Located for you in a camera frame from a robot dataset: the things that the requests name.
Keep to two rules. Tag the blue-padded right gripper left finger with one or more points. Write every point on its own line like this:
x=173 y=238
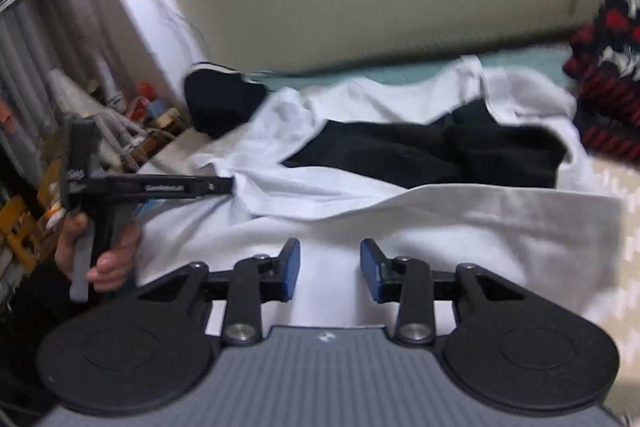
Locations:
x=253 y=282

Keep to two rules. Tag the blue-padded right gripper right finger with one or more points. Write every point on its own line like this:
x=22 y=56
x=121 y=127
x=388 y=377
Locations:
x=406 y=281

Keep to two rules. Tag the black garment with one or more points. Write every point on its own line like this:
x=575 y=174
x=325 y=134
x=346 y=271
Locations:
x=465 y=146

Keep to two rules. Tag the white t-shirt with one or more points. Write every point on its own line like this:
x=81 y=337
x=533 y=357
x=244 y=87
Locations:
x=519 y=233

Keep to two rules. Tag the grey ironing board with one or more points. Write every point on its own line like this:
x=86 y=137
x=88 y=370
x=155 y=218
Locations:
x=119 y=136

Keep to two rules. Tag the navy white-striped folded garment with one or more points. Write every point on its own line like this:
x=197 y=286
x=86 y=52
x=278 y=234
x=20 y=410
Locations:
x=220 y=99

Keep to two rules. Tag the grey curtain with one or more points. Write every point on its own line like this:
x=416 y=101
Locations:
x=93 y=41

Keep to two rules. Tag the beige zigzag bed quilt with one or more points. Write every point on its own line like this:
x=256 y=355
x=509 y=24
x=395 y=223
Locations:
x=613 y=236

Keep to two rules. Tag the red navy patterned sweater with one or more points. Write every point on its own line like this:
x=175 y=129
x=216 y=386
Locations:
x=605 y=67

